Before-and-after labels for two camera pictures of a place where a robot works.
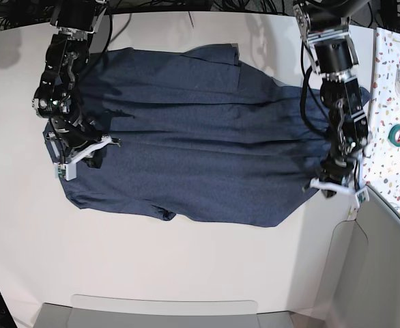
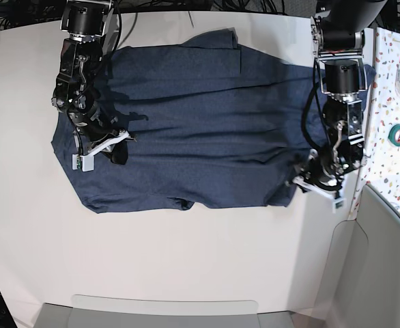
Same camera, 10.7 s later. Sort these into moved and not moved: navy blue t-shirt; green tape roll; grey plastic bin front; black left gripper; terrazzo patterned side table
Moved: black left gripper; navy blue t-shirt
Not moved: grey plastic bin front; green tape roll; terrazzo patterned side table
